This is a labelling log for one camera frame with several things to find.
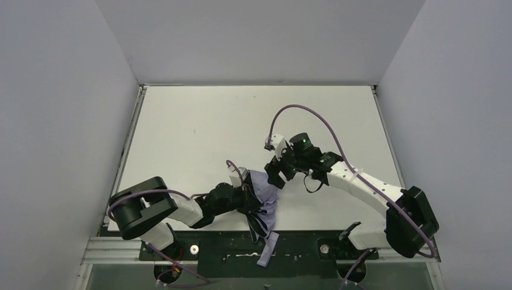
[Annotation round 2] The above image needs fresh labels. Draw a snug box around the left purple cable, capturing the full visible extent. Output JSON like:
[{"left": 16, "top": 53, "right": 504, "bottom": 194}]
[{"left": 106, "top": 159, "right": 246, "bottom": 224}]

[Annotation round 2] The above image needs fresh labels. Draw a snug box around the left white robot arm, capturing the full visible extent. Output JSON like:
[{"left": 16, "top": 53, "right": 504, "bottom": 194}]
[{"left": 107, "top": 176, "right": 269, "bottom": 259}]

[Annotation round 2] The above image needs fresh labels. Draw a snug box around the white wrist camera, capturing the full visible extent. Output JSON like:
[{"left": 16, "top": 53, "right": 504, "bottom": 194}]
[
  {"left": 229, "top": 169, "right": 249, "bottom": 187},
  {"left": 264, "top": 134, "right": 287, "bottom": 154}
]

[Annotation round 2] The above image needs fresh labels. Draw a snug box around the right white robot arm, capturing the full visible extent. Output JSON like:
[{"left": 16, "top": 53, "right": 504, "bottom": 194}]
[{"left": 264, "top": 133, "right": 439, "bottom": 258}]

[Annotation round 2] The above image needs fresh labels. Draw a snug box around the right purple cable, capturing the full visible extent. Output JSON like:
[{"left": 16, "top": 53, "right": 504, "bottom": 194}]
[{"left": 264, "top": 104, "right": 437, "bottom": 290}]

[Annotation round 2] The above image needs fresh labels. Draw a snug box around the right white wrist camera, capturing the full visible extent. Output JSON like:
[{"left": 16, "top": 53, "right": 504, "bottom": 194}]
[{"left": 264, "top": 134, "right": 287, "bottom": 154}]

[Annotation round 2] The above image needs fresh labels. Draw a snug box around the black and lavender folding umbrella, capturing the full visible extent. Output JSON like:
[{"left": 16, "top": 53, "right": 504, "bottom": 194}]
[{"left": 246, "top": 170, "right": 279, "bottom": 267}]

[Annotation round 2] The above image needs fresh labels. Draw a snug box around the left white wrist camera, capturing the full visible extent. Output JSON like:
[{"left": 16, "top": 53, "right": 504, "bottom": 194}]
[{"left": 229, "top": 169, "right": 249, "bottom": 187}]

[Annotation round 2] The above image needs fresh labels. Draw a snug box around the purple cable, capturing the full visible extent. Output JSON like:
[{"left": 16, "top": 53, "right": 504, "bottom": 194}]
[
  {"left": 264, "top": 104, "right": 437, "bottom": 290},
  {"left": 106, "top": 159, "right": 246, "bottom": 224}
]

